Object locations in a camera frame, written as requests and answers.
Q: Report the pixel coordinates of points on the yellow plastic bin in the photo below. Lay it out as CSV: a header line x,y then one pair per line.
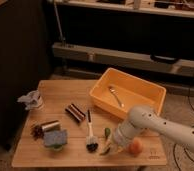
x,y
131,90

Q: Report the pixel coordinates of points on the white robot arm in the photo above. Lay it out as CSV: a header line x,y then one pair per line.
x,y
143,117

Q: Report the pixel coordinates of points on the metal can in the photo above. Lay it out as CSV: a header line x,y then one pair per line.
x,y
50,126

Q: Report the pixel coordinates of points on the orange fruit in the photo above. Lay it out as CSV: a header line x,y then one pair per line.
x,y
136,147

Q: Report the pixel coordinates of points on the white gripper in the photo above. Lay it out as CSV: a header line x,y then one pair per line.
x,y
122,136

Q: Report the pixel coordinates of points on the white handled dish brush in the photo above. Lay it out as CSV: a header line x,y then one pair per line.
x,y
91,139

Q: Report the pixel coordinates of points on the brown striped block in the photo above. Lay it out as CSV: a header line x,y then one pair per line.
x,y
75,113

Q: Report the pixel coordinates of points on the dark cabinet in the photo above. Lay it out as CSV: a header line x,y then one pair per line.
x,y
24,60

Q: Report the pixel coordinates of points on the crumpled grey cloth cup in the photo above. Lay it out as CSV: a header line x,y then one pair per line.
x,y
32,100

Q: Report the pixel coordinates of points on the metal spoon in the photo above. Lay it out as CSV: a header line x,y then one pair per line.
x,y
113,92

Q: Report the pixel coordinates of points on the dark pine cone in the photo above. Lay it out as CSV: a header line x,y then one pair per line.
x,y
36,131

